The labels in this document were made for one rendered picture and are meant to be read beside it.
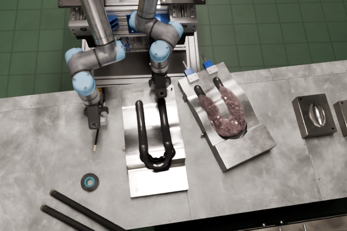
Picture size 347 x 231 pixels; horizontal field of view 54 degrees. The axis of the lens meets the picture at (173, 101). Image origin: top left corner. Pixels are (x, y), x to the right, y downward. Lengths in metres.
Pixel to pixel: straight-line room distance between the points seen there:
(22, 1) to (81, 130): 1.75
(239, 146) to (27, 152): 0.99
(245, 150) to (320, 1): 2.06
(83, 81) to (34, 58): 1.68
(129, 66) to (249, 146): 1.21
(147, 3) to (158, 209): 0.89
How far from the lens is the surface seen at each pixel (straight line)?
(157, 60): 1.34
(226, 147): 1.57
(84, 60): 1.31
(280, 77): 1.89
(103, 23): 1.28
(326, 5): 3.35
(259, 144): 1.61
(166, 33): 1.39
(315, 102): 1.82
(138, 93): 1.68
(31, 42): 2.98
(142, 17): 1.40
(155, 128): 1.59
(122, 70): 2.46
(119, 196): 1.63
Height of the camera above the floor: 2.41
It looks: 69 degrees down
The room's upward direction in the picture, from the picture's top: 6 degrees clockwise
